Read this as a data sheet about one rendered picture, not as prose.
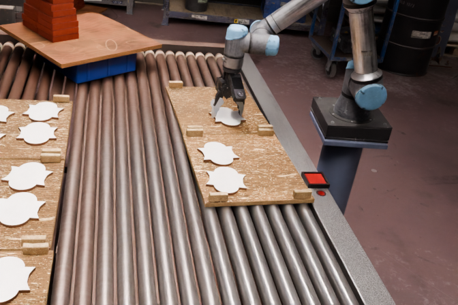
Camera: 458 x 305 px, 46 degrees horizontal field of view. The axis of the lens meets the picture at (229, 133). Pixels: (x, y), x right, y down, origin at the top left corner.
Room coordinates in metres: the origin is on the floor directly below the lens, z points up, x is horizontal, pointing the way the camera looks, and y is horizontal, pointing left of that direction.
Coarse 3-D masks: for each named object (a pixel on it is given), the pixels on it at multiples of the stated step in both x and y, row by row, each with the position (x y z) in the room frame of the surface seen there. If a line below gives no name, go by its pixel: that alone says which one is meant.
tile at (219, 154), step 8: (208, 144) 1.64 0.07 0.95; (216, 144) 1.65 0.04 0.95; (200, 152) 1.59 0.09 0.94; (208, 152) 1.58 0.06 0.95; (216, 152) 1.59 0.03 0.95; (224, 152) 1.60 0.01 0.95; (232, 152) 1.61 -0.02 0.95; (208, 160) 1.54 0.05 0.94; (216, 160) 1.54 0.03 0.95; (224, 160) 1.55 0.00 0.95; (232, 160) 1.56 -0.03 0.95
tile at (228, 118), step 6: (222, 108) 1.93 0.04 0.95; (228, 108) 1.94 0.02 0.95; (210, 114) 1.88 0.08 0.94; (222, 114) 1.88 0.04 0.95; (228, 114) 1.89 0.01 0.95; (234, 114) 1.90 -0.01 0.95; (216, 120) 1.83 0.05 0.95; (222, 120) 1.84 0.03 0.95; (228, 120) 1.85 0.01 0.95; (234, 120) 1.85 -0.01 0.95; (240, 120) 1.86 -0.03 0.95; (228, 126) 1.81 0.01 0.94; (234, 126) 1.81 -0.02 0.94
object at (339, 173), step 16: (336, 144) 1.94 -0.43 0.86; (352, 144) 1.96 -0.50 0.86; (368, 144) 1.97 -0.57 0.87; (384, 144) 1.98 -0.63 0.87; (320, 160) 2.07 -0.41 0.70; (336, 160) 2.01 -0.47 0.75; (352, 160) 2.02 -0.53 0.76; (336, 176) 2.01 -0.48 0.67; (352, 176) 2.03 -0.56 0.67; (336, 192) 2.01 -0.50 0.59
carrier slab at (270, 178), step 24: (192, 144) 1.64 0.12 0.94; (240, 144) 1.69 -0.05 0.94; (264, 144) 1.72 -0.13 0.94; (192, 168) 1.50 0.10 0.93; (240, 168) 1.53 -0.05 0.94; (264, 168) 1.55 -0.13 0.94; (288, 168) 1.58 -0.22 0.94; (216, 192) 1.37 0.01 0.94; (240, 192) 1.39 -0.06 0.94; (264, 192) 1.41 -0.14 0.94; (288, 192) 1.43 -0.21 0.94
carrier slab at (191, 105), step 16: (176, 96) 2.01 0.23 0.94; (192, 96) 2.03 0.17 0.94; (208, 96) 2.06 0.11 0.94; (176, 112) 1.86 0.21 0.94; (192, 112) 1.88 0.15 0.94; (208, 112) 1.90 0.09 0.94; (256, 112) 1.97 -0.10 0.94; (208, 128) 1.78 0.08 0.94; (224, 128) 1.79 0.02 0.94; (240, 128) 1.81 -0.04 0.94; (256, 128) 1.83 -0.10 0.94
